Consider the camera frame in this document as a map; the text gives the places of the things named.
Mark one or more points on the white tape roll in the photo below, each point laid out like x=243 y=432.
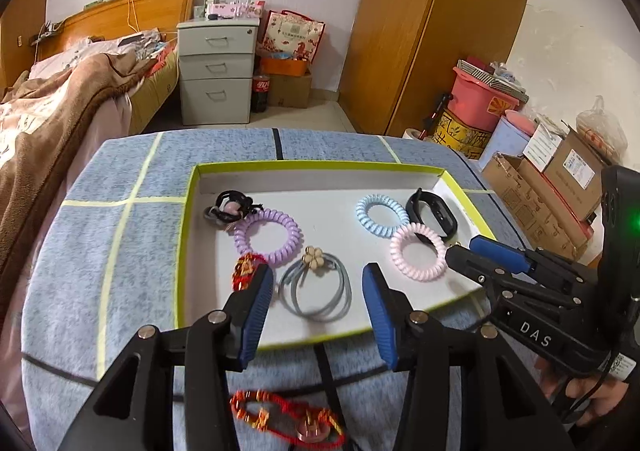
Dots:
x=413 y=133

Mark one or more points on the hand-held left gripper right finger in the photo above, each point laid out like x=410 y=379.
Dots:
x=380 y=311

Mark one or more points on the yellow patterned tin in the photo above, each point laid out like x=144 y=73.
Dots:
x=460 y=133

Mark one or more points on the grey drawer cabinet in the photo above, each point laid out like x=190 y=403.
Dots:
x=215 y=81

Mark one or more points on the red patterned gift bag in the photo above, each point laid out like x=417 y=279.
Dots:
x=292 y=36

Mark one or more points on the blue patterned tablecloth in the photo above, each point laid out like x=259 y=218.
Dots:
x=125 y=256

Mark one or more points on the white carton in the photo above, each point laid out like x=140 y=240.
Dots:
x=542 y=146

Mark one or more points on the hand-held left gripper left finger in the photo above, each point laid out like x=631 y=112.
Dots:
x=255 y=311

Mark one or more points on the wooden wardrobe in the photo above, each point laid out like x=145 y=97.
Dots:
x=425 y=21

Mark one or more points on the brown labelled cardboard box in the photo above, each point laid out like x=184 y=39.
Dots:
x=577 y=171

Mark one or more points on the cola bottle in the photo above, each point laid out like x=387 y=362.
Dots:
x=260 y=91

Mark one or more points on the pink plastic bin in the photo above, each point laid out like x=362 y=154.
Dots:
x=480 y=98

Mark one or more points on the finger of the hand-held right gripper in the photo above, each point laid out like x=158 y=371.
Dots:
x=500 y=251
x=480 y=268

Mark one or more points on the red and black stick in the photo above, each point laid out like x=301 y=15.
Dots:
x=436 y=116

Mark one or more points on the wooden headboard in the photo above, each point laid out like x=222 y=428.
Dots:
x=150 y=11

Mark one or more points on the orange box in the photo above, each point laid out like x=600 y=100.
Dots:
x=282 y=67

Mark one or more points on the round box with pink lid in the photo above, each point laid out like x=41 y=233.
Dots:
x=510 y=141

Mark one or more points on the brown blanket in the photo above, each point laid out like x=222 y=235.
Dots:
x=60 y=96

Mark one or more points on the yellow bed mattress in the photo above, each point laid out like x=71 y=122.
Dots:
x=155 y=91

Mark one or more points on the wooden door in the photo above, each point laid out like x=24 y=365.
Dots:
x=25 y=26

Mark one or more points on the striped box lid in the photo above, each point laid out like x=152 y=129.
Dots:
x=492 y=76

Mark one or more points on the black smart band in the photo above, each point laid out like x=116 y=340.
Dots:
x=447 y=226

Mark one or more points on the small cardboard box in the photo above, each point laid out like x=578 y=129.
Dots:
x=290 y=91

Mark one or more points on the open cardboard box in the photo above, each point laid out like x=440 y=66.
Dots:
x=530 y=201

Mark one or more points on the person's right hand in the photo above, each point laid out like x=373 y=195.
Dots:
x=585 y=398

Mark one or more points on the clear plastic bag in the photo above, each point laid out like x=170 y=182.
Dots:
x=602 y=128

